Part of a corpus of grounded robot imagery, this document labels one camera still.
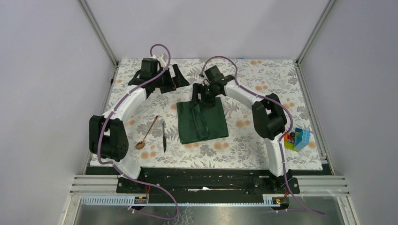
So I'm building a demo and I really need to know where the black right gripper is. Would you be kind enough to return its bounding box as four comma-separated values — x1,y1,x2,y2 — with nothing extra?
189,83,217,111

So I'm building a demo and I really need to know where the black table knife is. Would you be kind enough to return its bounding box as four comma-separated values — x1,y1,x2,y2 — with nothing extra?
161,120,167,153

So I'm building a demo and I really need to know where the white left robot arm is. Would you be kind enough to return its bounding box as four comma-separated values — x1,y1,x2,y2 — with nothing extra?
89,56,189,193

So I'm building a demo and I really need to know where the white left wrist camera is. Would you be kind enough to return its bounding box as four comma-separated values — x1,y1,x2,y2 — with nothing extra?
151,54,167,68

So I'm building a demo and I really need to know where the copper spoon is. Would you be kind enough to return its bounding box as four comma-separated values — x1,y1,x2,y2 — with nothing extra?
135,115,159,150

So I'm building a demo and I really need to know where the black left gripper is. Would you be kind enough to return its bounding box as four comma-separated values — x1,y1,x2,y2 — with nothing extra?
152,63,189,93

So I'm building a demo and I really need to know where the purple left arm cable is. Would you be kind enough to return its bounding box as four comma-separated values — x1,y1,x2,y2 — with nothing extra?
97,44,180,221

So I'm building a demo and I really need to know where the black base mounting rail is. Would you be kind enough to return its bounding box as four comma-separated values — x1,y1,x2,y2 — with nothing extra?
86,166,300,204

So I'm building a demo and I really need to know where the dark green cloth napkin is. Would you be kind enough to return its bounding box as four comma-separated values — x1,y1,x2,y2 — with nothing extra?
176,97,229,144

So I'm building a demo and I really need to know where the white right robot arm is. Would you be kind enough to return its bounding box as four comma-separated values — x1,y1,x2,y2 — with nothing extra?
190,66,294,195

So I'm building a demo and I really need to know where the colourful toy block stack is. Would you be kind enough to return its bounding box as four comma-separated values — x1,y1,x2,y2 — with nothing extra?
284,127,311,152

